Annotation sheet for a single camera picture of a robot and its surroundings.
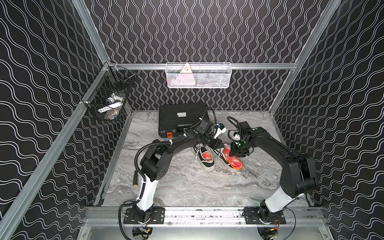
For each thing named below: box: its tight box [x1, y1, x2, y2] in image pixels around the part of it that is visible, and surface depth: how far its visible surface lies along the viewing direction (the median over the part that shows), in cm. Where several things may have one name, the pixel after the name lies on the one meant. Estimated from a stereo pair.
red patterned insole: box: [202, 152, 212, 161], surface depth 94 cm
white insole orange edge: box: [222, 144, 243, 171], surface depth 85 cm
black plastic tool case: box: [158, 102, 209, 138], surface depth 112 cm
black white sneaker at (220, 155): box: [213, 143, 238, 173], surface depth 92 cm
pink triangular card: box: [177, 63, 196, 86], surface depth 92 cm
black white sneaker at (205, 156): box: [193, 143, 215, 171], surface depth 90 cm
